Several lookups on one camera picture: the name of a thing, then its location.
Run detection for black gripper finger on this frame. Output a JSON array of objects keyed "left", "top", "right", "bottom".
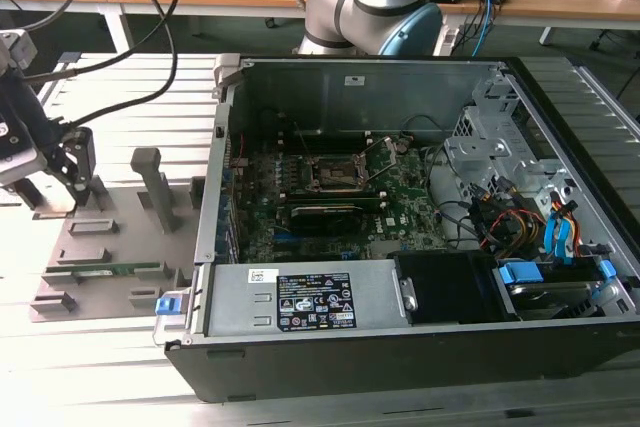
[
  {"left": 43, "top": 139, "right": 77, "bottom": 194},
  {"left": 63, "top": 125, "right": 98, "bottom": 208}
]

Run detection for thin wire locking lever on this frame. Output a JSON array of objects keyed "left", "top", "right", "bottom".
[{"left": 292, "top": 119, "right": 316, "bottom": 166}]

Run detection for metal socket cover frame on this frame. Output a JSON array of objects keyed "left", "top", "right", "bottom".
[{"left": 358, "top": 136, "right": 399, "bottom": 185}]

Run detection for CPU socket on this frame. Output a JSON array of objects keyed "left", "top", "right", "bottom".
[{"left": 307, "top": 151, "right": 371, "bottom": 194}]

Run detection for grey parts rack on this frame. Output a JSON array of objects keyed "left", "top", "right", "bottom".
[{"left": 27, "top": 146, "right": 206, "bottom": 324}]

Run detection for green RAM stick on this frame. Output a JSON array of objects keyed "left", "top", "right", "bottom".
[{"left": 47, "top": 260, "right": 166, "bottom": 276}]

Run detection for blue case latch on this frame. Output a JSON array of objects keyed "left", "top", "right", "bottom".
[{"left": 154, "top": 293, "right": 184, "bottom": 319}]

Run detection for silver power supply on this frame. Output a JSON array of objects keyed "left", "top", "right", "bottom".
[{"left": 202, "top": 260, "right": 404, "bottom": 339}]

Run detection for black graphics card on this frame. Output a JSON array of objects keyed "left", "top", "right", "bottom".
[{"left": 288, "top": 202, "right": 367, "bottom": 239}]

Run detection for RAM slot white latches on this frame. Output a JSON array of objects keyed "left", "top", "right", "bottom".
[
  {"left": 282, "top": 192, "right": 387, "bottom": 200},
  {"left": 278, "top": 130, "right": 374, "bottom": 137},
  {"left": 278, "top": 138, "right": 374, "bottom": 145},
  {"left": 283, "top": 203, "right": 387, "bottom": 211}
]

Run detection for silver chipset heatsink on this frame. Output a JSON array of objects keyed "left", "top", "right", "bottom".
[{"left": 368, "top": 239, "right": 402, "bottom": 257}]

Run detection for green motherboard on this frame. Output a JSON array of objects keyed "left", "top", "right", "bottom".
[{"left": 227, "top": 131, "right": 451, "bottom": 266}]

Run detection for black and silver PC case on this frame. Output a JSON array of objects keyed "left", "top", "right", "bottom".
[{"left": 152, "top": 54, "right": 640, "bottom": 403}]

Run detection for black plastic fan shroud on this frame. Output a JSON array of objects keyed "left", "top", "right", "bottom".
[{"left": 393, "top": 248, "right": 504, "bottom": 327}]

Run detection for silver drive cage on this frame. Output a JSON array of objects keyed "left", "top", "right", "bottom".
[{"left": 442, "top": 61, "right": 589, "bottom": 213}]

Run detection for hard disk blue carrier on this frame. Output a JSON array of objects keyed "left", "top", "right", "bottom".
[{"left": 494, "top": 259, "right": 619, "bottom": 322}]

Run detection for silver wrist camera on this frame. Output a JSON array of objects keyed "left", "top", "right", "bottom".
[{"left": 0, "top": 114, "right": 50, "bottom": 187}]

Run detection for grey wrist camera block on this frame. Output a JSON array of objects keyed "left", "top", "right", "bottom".
[{"left": 0, "top": 29, "right": 39, "bottom": 79}]

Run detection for black camera cable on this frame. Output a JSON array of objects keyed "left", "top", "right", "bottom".
[{"left": 29, "top": 0, "right": 181, "bottom": 128}]

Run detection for black wire bundle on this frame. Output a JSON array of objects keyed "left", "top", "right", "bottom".
[{"left": 422, "top": 144, "right": 501, "bottom": 251}]

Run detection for yellow red power wires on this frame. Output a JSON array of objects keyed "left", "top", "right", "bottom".
[{"left": 487, "top": 206, "right": 546, "bottom": 253}]

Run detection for blue flat data wire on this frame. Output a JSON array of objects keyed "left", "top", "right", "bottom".
[{"left": 543, "top": 199, "right": 579, "bottom": 268}]

